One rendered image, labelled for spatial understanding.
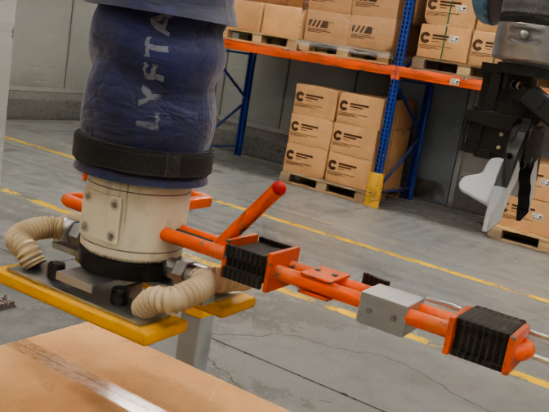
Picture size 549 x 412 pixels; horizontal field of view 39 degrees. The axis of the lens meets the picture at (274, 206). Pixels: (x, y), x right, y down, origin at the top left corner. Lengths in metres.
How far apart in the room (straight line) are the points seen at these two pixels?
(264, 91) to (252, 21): 1.69
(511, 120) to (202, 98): 0.48
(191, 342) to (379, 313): 0.91
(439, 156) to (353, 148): 1.38
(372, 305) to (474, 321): 0.14
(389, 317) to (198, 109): 0.43
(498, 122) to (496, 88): 0.05
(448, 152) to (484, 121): 8.95
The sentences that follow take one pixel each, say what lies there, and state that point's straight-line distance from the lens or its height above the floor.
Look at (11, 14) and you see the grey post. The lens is 4.18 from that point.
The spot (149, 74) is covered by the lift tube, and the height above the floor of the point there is 1.51.
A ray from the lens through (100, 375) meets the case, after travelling 1.48.
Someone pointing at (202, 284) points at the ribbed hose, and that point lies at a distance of 1.16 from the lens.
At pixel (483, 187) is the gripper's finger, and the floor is 1.46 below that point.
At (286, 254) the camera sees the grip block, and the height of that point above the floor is 1.29.
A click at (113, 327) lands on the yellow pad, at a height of 1.15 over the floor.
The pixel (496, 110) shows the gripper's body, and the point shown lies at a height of 1.55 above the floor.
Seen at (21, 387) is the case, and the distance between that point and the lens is 1.42.
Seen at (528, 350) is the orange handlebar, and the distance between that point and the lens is 1.01.
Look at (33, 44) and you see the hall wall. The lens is 12.01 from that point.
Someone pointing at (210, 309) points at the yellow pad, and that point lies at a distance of 1.29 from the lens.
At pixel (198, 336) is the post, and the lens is 1.87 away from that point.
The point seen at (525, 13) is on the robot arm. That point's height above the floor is 1.66.
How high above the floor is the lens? 1.58
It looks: 11 degrees down
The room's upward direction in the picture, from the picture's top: 9 degrees clockwise
